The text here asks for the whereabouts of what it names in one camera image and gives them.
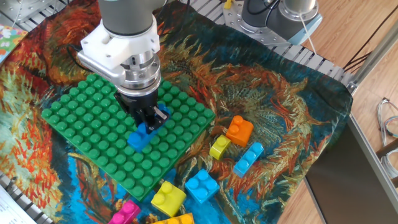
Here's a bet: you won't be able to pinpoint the flower print paper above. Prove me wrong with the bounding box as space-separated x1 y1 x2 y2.
0 24 29 65

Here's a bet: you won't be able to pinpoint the orange-yellow four-stud brick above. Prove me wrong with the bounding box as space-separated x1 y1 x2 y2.
150 212 195 224

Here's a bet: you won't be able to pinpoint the brown wooden bar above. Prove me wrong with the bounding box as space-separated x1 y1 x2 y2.
375 145 398 159

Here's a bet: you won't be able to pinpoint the light blue four-stud square block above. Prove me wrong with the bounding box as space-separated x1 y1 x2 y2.
184 168 220 205

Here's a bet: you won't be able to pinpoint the green studded baseplate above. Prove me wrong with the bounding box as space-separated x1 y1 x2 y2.
40 73 216 202

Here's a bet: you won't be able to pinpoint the dark blue four-stud brick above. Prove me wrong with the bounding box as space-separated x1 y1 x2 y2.
126 103 172 153

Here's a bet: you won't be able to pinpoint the aluminium frame bar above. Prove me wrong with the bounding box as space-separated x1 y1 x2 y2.
346 27 398 94

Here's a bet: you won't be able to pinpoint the perforated aluminium plate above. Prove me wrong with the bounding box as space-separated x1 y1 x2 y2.
0 0 68 24

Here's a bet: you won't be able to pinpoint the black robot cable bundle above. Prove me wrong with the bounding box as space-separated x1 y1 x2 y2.
66 0 280 73

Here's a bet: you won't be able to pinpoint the large lime two-stud block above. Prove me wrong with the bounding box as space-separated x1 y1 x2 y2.
150 180 187 218

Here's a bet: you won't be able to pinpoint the dark grey panel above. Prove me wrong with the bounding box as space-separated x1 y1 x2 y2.
304 115 398 224

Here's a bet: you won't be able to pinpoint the small lime one-stud block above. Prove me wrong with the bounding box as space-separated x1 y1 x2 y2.
208 134 232 161

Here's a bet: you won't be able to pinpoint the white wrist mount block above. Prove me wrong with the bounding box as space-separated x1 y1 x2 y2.
80 15 161 70

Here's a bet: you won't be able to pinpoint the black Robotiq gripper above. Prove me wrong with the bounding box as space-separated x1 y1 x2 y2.
114 90 170 131

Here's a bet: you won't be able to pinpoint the sunflower painting print cloth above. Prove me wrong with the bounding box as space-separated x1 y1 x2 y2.
0 0 354 224

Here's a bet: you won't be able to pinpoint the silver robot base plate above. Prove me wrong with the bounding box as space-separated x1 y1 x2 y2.
222 0 295 48

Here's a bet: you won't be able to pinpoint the white printed paper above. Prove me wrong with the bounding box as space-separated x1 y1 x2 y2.
0 185 38 224

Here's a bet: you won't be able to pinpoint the pink three-stud brick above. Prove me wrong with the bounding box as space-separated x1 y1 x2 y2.
108 199 141 224

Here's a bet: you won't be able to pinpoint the black floor cables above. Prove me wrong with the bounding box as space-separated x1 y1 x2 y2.
343 5 398 72

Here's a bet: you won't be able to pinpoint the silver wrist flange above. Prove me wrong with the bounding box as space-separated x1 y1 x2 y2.
76 49 162 97

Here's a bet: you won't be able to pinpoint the white zip tie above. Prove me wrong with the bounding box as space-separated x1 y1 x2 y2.
298 12 317 56

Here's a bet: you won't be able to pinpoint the light blue three-stud brick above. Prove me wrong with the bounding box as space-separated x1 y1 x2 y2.
233 141 265 179

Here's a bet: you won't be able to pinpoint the orange two-stud block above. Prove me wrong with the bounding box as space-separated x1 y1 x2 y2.
225 114 254 148

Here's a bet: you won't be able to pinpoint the white hanging cable bundle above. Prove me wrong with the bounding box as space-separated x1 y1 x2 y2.
376 97 398 180

